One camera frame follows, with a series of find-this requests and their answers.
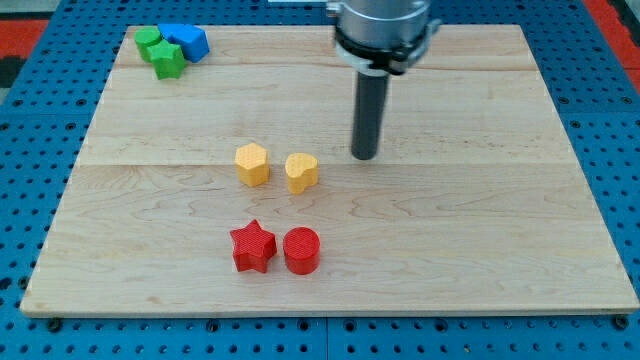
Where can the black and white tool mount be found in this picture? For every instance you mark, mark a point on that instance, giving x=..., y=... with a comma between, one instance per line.
x=375, y=61

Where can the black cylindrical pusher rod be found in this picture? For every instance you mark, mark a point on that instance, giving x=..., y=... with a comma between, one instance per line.
x=370, y=99

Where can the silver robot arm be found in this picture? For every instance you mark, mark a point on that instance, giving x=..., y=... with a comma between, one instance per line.
x=379, y=39

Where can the yellow heart block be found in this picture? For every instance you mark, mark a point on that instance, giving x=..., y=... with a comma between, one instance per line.
x=302, y=171

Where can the blue heart block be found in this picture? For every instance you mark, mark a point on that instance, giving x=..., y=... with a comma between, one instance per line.
x=192, y=39

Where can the red star block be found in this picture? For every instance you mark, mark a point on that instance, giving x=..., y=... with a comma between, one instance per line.
x=253, y=247

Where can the green star block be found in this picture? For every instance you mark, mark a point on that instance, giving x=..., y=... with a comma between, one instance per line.
x=167, y=60

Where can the yellow hexagon block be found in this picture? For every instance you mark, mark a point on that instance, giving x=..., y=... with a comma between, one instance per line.
x=252, y=164

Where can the light wooden board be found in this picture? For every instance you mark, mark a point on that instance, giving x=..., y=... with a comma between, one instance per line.
x=475, y=204

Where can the red cylinder block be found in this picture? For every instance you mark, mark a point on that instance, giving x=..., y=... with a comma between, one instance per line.
x=301, y=247

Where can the green cylinder block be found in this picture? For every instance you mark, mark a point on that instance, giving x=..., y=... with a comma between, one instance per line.
x=145, y=38

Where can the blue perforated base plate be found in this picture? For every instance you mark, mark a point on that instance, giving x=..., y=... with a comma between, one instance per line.
x=49, y=107

